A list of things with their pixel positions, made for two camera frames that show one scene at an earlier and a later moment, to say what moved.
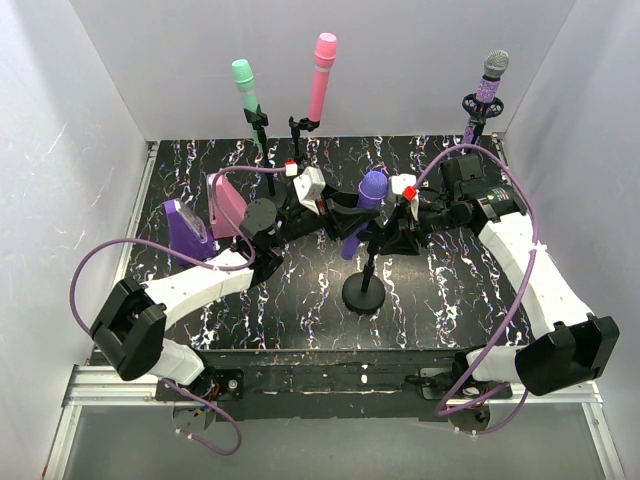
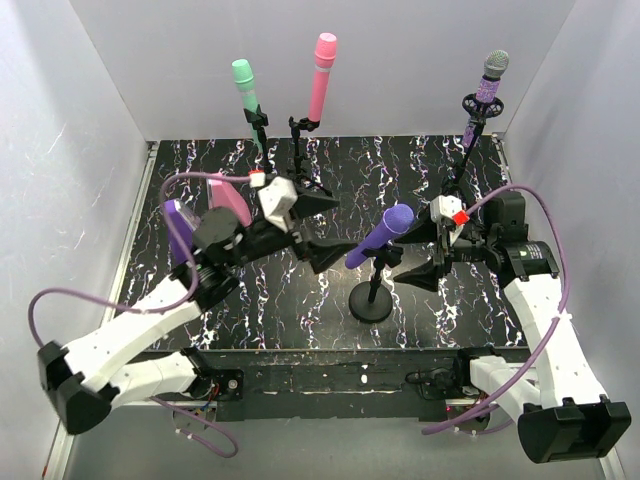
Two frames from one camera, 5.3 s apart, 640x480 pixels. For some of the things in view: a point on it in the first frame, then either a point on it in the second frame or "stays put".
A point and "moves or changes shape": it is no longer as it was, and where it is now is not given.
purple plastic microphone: (372, 189) moves or changes shape
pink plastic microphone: (325, 49) stays put
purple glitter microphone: (495, 65) stays put
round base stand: (260, 121) stays put
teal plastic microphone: (244, 77) stays put
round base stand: (364, 292) moves or changes shape
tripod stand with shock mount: (478, 113) stays put
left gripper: (326, 216) -> (302, 234)
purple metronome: (187, 234) stays put
